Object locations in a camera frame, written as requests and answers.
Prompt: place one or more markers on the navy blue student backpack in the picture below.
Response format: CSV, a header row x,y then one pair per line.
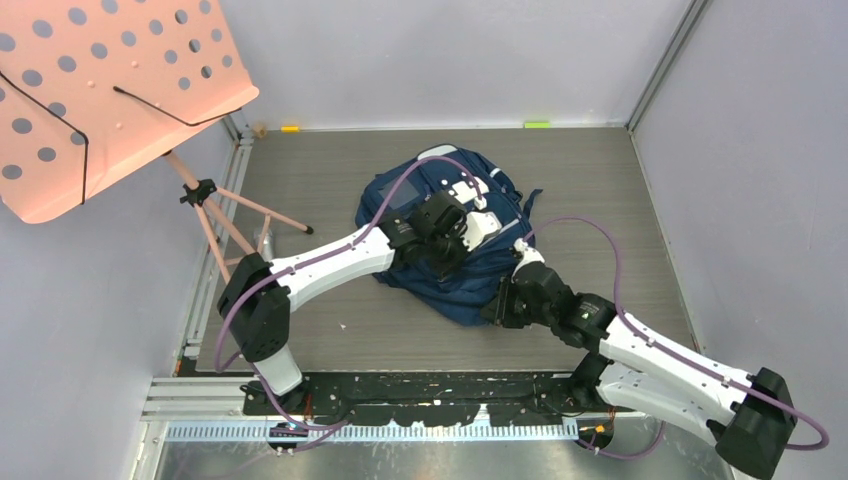
x,y
460,287

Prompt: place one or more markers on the pink perforated music stand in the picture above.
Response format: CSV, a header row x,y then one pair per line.
x,y
92,91

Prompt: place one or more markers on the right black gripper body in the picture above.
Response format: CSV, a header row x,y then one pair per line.
x,y
512,309

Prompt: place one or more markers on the black mounting base plate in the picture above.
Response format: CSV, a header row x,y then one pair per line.
x,y
441,399

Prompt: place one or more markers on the aluminium frame rail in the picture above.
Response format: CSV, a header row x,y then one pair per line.
x,y
206,409

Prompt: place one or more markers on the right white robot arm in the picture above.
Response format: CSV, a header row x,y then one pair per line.
x,y
743,416

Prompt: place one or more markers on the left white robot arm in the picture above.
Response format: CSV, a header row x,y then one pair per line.
x,y
261,296

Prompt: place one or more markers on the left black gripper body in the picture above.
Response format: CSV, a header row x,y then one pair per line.
x,y
446,251

